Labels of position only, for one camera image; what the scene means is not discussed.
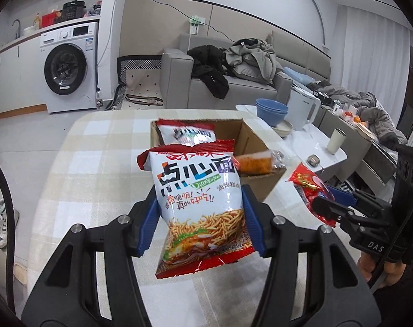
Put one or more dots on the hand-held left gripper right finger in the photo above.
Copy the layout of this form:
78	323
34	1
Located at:
254	224

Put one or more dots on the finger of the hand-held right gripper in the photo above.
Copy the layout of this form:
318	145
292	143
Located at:
342	216
346	196

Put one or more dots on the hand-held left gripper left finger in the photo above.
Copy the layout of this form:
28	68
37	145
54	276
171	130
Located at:
148	224

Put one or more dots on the red snack packet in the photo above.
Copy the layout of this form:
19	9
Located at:
308	185

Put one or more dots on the brown cardboard box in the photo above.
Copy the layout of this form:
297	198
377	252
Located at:
257	184

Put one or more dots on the white noodle snack packet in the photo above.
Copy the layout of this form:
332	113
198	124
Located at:
196	204
189	133

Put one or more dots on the clear bread packet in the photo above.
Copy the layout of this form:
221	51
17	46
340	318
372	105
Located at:
257	161

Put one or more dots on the person's right hand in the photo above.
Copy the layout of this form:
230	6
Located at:
387	274

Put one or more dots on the small metal lid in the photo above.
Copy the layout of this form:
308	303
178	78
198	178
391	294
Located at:
313	160

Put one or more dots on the white cup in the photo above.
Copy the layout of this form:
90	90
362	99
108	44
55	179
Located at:
335	141

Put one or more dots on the fruit pile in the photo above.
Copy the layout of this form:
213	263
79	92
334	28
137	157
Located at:
353	117

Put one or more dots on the grey blanket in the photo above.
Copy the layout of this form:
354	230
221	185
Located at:
376	112

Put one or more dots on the beige bowl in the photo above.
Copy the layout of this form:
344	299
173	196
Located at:
284	129

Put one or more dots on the white electric kettle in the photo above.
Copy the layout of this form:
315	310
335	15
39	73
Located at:
303	109

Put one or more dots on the blue bowl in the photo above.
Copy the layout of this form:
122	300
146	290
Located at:
271	110

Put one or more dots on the white curtain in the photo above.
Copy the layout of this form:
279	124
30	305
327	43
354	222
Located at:
376	68

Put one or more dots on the black white patterned cushion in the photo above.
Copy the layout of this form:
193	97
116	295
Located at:
138	78

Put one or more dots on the grey sofa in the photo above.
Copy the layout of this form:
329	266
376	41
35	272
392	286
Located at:
179	78

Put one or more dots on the black jacket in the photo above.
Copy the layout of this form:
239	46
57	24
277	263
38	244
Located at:
209	70

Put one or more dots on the grey clothes pile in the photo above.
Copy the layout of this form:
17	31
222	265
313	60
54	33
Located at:
254	61

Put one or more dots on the white washing machine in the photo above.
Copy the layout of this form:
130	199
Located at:
70	71

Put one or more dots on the white base cabinet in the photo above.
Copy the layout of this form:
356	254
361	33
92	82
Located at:
15	78

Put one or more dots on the red box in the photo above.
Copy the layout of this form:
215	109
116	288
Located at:
51	20

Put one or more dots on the black rice cooker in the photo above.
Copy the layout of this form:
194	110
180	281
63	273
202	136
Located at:
73	10

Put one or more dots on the white bowl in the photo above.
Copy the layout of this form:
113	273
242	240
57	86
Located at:
30	30

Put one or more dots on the yellow soap bottle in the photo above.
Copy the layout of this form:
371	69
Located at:
38	22

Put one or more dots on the kitchen faucet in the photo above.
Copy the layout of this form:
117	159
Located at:
16	27

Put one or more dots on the white green wall charger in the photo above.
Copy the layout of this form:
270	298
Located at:
196	24

